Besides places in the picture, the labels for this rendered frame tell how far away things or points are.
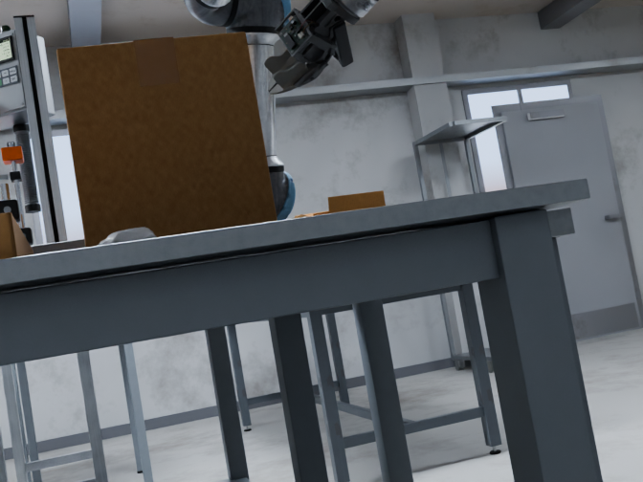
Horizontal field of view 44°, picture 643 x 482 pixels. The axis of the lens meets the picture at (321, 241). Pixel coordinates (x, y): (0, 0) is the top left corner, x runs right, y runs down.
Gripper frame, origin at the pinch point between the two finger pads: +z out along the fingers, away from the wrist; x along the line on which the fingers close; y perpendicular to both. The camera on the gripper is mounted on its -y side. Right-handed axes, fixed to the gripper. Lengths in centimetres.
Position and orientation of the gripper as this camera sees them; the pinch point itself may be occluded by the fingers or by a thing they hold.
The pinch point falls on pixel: (277, 88)
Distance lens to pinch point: 149.6
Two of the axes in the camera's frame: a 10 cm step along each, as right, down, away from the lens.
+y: -5.8, -1.1, -8.1
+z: -6.7, 6.2, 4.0
